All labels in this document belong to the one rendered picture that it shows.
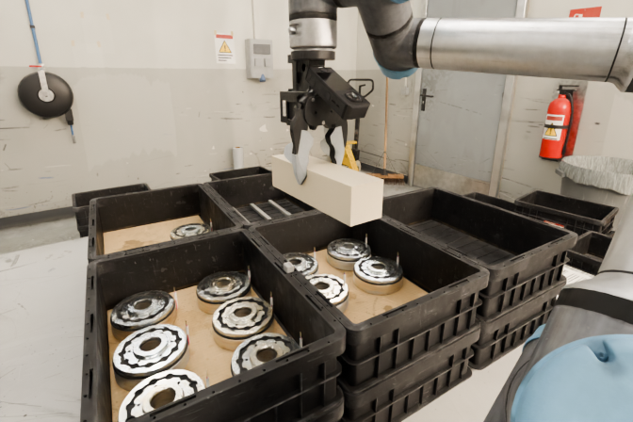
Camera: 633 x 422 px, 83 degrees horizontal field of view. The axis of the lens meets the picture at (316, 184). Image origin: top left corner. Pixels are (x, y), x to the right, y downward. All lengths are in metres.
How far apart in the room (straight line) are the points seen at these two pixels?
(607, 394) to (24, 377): 0.90
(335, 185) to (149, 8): 3.53
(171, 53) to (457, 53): 3.52
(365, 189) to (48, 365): 0.73
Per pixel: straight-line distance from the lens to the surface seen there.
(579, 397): 0.25
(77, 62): 3.83
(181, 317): 0.73
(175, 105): 3.93
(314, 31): 0.57
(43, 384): 0.92
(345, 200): 0.51
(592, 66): 0.57
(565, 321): 0.29
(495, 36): 0.57
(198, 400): 0.45
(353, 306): 0.72
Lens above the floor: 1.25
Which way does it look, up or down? 17 degrees down
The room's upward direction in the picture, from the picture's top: straight up
